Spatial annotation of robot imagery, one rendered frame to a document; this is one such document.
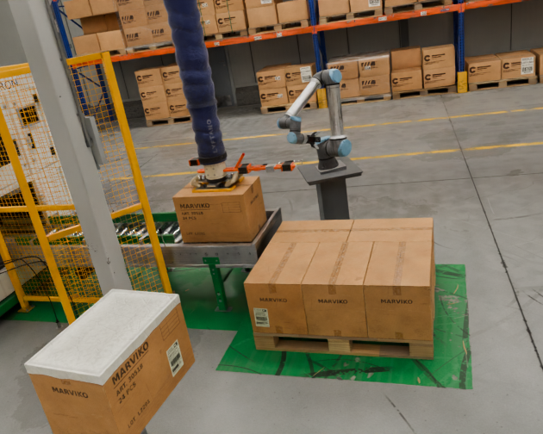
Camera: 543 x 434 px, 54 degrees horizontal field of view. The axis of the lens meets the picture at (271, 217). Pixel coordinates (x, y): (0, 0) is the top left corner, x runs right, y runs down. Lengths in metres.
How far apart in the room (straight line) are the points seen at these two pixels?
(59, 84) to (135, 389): 1.78
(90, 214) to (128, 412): 1.44
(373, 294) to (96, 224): 1.78
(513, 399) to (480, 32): 9.79
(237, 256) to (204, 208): 0.45
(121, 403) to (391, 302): 1.76
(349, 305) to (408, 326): 0.38
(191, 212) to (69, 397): 2.12
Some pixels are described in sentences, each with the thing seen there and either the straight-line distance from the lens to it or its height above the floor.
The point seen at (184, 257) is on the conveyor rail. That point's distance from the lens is 4.23.
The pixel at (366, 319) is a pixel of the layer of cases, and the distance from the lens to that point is 3.52.
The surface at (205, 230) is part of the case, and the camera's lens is 4.21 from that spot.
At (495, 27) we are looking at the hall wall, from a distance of 12.39.
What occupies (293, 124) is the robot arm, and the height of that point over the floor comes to 1.31.
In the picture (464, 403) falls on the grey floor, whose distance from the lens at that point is 3.35.
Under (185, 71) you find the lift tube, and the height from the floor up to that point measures 1.87.
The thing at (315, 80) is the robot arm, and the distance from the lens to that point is 4.64.
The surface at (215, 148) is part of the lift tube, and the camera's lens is 4.07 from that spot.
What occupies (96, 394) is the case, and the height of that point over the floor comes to 0.92.
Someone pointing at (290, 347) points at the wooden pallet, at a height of 0.02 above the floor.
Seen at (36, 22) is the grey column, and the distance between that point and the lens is 3.29.
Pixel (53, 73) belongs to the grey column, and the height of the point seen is 2.06.
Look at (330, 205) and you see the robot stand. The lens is 4.86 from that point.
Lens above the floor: 2.27
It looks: 22 degrees down
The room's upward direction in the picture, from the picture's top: 10 degrees counter-clockwise
